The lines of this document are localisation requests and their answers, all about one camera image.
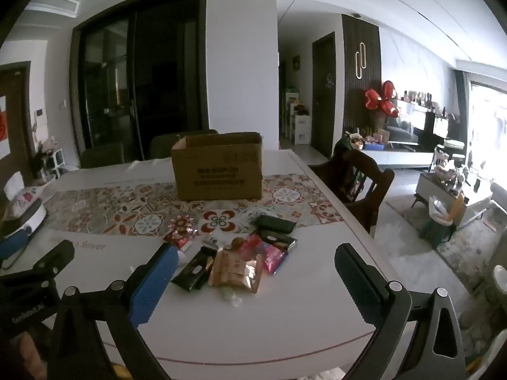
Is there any small white rack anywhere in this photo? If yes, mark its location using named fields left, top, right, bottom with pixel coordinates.
left=49, top=148, right=64, bottom=179

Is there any red bow balloon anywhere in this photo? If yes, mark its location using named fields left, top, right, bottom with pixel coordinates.
left=364, top=80, right=400, bottom=117

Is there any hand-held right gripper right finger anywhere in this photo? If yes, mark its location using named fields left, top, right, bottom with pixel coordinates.
left=334, top=243, right=468, bottom=380

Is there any red door poster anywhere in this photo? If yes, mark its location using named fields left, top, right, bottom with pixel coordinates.
left=0, top=95, right=9, bottom=155

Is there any brown cardboard box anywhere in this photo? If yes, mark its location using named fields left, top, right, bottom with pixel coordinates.
left=171, top=132, right=264, bottom=202

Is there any patterned rug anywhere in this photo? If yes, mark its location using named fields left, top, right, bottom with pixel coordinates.
left=386, top=198, right=500, bottom=294

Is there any patterned table runner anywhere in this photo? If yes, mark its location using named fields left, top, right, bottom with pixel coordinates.
left=42, top=173, right=345, bottom=236

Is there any white tv cabinet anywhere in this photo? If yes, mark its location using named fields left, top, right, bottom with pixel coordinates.
left=362, top=142, right=434, bottom=171

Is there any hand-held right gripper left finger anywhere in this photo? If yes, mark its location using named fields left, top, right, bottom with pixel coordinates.
left=48, top=241, right=180, bottom=380

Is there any dark green snack packet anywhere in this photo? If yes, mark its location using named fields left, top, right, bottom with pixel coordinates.
left=252, top=214, right=297, bottom=235

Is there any wall shelf with ornaments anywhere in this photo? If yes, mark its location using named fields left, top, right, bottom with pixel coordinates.
left=398, top=89, right=440, bottom=113

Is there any dark wooden door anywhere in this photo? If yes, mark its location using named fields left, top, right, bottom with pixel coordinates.
left=311, top=32, right=337, bottom=159

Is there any green upholstered chair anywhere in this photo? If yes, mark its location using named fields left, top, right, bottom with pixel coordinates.
left=80, top=142, right=125, bottom=169
left=150, top=129, right=219, bottom=159

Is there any pink snack packet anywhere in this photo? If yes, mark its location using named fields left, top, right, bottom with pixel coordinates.
left=261, top=243, right=292, bottom=276

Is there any brown entrance door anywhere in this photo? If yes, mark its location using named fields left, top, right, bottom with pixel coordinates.
left=0, top=61, right=34, bottom=183

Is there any ceiling air vent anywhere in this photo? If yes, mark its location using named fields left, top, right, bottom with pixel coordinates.
left=24, top=0, right=80, bottom=18

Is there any red and white candy packet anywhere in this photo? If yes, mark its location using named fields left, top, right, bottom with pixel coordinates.
left=163, top=225, right=196, bottom=265

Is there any clear jelly cup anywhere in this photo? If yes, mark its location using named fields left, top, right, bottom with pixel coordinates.
left=220, top=287, right=242, bottom=308

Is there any blue pouch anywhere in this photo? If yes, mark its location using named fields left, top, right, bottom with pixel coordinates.
left=0, top=230, right=32, bottom=260

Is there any black sliding glass door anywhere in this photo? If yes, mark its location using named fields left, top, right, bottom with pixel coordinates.
left=70, top=0, right=209, bottom=151

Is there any white appliance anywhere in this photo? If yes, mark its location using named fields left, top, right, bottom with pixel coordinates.
left=0, top=202, right=48, bottom=238

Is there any white hallway shelf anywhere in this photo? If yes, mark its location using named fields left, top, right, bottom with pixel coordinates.
left=283, top=91, right=311, bottom=145

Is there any dark green cloth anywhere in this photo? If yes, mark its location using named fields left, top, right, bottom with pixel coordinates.
left=333, top=136, right=357, bottom=160

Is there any black snack packet white label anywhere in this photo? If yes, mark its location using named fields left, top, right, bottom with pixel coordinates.
left=257, top=230, right=298, bottom=252

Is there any long black snack packet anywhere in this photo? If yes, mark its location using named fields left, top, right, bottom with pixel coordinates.
left=171, top=246, right=218, bottom=294

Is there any red snack packet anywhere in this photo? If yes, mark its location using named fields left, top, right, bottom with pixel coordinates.
left=238, top=234, right=266, bottom=260

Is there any looped wall lamp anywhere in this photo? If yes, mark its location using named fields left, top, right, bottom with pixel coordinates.
left=354, top=41, right=367, bottom=80

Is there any flower bouquet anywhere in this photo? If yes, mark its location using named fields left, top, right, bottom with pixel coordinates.
left=32, top=136, right=58, bottom=179

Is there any dark wooden chair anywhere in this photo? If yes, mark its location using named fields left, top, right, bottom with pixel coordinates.
left=309, top=148, right=395, bottom=234

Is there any beige biscuit packet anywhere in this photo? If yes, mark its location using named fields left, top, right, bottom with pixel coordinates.
left=208, top=249, right=264, bottom=294

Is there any green trash bin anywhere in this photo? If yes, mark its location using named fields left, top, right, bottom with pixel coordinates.
left=420, top=196, right=456, bottom=248

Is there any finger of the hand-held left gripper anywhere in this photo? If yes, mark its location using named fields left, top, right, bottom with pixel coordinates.
left=34, top=241, right=76, bottom=276

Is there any coffee table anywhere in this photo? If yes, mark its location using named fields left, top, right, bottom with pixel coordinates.
left=412, top=166, right=494, bottom=226

